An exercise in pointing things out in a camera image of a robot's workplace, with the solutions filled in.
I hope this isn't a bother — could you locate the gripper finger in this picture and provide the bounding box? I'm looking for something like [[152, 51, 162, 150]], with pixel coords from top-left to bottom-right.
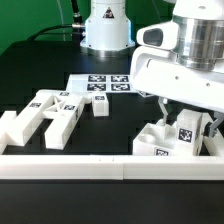
[[209, 112, 224, 137]]

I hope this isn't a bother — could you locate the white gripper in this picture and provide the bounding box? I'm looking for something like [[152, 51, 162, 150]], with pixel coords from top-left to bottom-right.
[[130, 20, 224, 124]]

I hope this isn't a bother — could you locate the white chair seat piece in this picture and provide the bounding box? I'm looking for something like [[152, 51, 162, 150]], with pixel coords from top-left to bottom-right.
[[132, 121, 176, 156]]

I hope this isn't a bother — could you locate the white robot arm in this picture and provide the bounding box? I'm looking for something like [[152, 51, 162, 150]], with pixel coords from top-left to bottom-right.
[[130, 0, 224, 137]]

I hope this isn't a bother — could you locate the robot base column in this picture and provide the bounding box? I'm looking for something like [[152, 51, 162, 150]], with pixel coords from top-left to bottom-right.
[[80, 0, 135, 57]]

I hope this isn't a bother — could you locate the white marker cube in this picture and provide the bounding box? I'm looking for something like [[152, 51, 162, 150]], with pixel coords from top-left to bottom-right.
[[138, 91, 154, 98]]

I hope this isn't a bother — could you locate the white marker sheet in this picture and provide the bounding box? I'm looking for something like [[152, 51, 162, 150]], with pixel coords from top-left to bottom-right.
[[66, 74, 135, 93]]

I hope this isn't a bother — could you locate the white right side wall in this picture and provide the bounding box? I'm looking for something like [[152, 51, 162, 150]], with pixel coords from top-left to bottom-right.
[[202, 113, 224, 158]]

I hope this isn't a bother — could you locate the white wall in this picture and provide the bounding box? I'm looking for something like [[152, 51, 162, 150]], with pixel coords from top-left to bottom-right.
[[0, 111, 17, 155], [202, 113, 224, 158]]

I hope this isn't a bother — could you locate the white chair back frame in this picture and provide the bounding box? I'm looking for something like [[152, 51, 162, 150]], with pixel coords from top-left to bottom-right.
[[8, 90, 91, 150]]

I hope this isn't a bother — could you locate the black cable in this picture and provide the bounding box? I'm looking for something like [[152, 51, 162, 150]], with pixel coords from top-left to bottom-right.
[[27, 0, 88, 42]]

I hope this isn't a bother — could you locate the white obstacle wall bar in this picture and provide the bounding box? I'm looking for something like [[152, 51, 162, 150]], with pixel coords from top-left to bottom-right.
[[0, 155, 224, 180]]

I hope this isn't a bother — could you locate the white left side wall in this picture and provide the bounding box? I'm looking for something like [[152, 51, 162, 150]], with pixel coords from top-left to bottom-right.
[[0, 111, 17, 155]]

